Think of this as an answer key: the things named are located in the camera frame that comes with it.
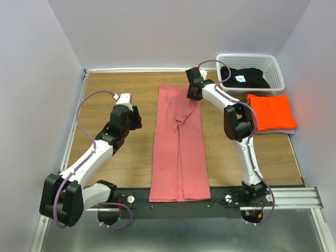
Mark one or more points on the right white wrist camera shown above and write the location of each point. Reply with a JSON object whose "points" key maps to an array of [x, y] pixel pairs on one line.
{"points": [[203, 73]]}

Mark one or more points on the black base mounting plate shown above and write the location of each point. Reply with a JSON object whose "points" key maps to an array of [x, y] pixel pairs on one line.
{"points": [[226, 202]]}

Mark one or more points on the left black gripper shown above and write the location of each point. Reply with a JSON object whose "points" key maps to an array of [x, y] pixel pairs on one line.
{"points": [[135, 116]]}

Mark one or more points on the folded orange t shirt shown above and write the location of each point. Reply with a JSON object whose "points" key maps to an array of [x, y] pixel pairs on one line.
{"points": [[273, 113]]}

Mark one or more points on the pink t shirt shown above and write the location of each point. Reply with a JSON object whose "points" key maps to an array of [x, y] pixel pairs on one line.
{"points": [[179, 171]]}

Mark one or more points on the aluminium frame rail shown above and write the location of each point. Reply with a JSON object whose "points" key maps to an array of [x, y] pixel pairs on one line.
{"points": [[110, 213]]}

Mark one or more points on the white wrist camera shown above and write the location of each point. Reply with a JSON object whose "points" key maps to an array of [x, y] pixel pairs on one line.
{"points": [[124, 99], [203, 73]]}

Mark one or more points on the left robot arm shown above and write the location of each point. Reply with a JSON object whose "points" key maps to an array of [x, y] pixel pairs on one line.
{"points": [[64, 197]]}

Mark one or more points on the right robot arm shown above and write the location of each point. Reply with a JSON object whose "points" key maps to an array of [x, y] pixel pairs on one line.
{"points": [[238, 126]]}

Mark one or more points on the white plastic laundry basket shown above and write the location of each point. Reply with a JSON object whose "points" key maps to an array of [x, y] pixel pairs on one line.
{"points": [[266, 63]]}

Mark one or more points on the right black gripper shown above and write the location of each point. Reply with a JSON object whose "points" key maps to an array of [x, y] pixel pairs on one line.
{"points": [[189, 95]]}

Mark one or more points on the black t shirt in basket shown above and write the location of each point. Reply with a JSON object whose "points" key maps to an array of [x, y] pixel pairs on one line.
{"points": [[247, 78]]}

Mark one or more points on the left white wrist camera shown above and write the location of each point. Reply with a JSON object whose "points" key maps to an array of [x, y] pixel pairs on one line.
{"points": [[124, 99]]}

